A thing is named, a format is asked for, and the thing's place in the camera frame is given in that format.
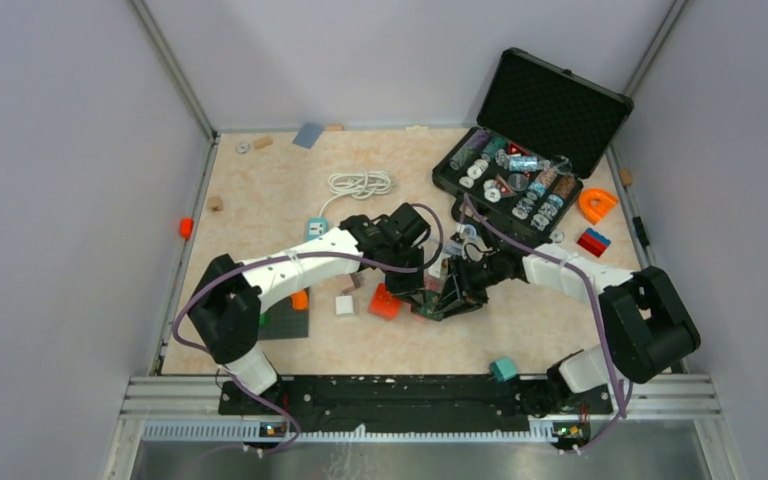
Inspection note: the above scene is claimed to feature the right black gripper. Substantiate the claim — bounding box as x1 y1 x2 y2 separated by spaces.
434 252 506 319

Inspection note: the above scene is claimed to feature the red cube socket adapter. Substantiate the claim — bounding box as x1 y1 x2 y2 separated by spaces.
367 283 402 321

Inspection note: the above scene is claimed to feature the teal small plug adapter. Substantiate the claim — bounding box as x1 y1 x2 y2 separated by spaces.
489 357 519 384

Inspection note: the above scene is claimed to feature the pink triangular power strip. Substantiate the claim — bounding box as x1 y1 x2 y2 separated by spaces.
424 275 443 294

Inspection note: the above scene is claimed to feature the dark green cube adapter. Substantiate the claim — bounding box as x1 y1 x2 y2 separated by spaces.
411 292 444 322

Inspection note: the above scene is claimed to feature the white cube socket adapter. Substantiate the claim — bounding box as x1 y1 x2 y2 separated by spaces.
437 240 463 268

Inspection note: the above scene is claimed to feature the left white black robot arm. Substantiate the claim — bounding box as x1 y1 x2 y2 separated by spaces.
174 203 441 414

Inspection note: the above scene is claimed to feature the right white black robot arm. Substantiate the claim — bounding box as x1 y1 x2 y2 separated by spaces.
431 244 701 412

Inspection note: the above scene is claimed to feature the pink brown charger plug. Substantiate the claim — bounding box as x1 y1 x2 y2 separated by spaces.
338 273 363 296

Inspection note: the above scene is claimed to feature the small white charger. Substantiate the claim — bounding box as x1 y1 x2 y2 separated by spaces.
335 295 357 317

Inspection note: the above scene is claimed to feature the teal power strip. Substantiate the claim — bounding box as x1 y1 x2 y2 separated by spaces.
305 217 329 241

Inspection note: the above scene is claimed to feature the orange arch block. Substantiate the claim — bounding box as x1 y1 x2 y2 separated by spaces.
290 289 309 311

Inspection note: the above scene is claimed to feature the dark grey building baseplate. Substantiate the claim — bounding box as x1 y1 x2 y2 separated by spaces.
259 297 309 340

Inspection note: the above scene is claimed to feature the red blue brick stack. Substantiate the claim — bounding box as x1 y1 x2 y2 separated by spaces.
576 228 612 258

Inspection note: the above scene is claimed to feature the orange arch toy right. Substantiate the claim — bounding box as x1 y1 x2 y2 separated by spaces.
577 188 620 225

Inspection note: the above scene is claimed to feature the grey blue card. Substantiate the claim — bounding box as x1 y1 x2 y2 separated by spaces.
292 123 325 149

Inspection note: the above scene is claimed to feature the black open case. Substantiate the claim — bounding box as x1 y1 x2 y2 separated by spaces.
431 48 634 247

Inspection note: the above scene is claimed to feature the wooden block top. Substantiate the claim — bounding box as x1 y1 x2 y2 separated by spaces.
252 135 274 150

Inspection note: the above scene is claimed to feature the wooden block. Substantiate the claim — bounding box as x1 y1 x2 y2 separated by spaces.
252 135 274 150
618 168 633 188
206 195 224 212

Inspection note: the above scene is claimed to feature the wooden block left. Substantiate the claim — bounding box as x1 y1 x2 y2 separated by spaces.
206 195 224 212

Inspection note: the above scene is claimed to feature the wooden block right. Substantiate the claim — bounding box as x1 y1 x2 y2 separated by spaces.
618 168 633 188

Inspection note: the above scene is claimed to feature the red orange clip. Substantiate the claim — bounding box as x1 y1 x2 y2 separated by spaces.
178 217 194 240

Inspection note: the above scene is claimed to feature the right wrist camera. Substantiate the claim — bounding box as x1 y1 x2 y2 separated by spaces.
450 223 480 249

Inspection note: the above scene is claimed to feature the white coiled cable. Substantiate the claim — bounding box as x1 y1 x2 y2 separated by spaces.
317 170 395 220

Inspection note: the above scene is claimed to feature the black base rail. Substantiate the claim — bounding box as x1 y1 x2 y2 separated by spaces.
218 374 613 433

